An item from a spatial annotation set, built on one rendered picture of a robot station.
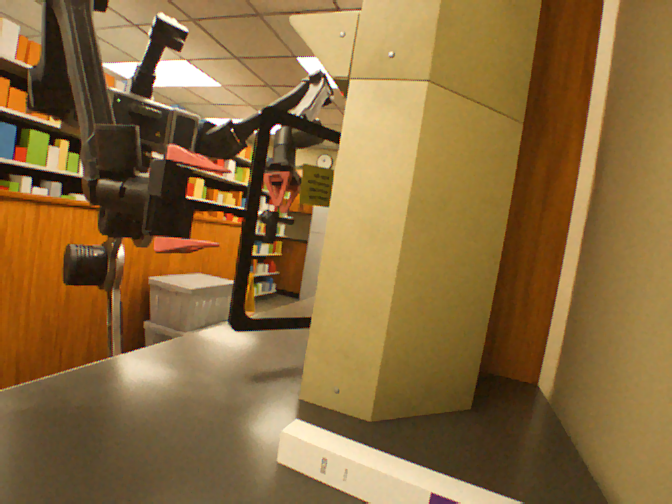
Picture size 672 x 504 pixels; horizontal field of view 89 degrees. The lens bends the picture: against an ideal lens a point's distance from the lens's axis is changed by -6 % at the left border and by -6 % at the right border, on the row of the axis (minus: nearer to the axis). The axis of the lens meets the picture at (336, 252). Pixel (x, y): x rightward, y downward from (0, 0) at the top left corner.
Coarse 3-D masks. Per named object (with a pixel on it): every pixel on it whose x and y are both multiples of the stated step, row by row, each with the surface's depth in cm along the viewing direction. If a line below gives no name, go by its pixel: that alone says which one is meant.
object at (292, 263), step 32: (288, 128) 64; (288, 160) 65; (320, 160) 70; (288, 192) 66; (320, 192) 71; (288, 224) 67; (320, 224) 72; (256, 256) 64; (288, 256) 68; (320, 256) 73; (256, 288) 65; (288, 288) 69
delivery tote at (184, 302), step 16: (160, 288) 254; (176, 288) 249; (192, 288) 247; (208, 288) 263; (224, 288) 282; (160, 304) 256; (176, 304) 251; (192, 304) 252; (208, 304) 269; (224, 304) 290; (160, 320) 258; (176, 320) 253; (192, 320) 256; (208, 320) 275; (224, 320) 296
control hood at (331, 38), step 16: (304, 16) 53; (320, 16) 52; (336, 16) 51; (352, 16) 50; (304, 32) 53; (320, 32) 52; (336, 32) 51; (352, 32) 50; (320, 48) 52; (336, 48) 51; (352, 48) 50; (336, 64) 51; (352, 64) 51; (336, 80) 52
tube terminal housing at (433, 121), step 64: (384, 0) 49; (448, 0) 47; (512, 0) 52; (384, 64) 49; (448, 64) 48; (512, 64) 53; (384, 128) 49; (448, 128) 49; (512, 128) 55; (384, 192) 49; (448, 192) 51; (384, 256) 49; (448, 256) 52; (320, 320) 52; (384, 320) 49; (448, 320) 54; (320, 384) 52; (384, 384) 50; (448, 384) 55
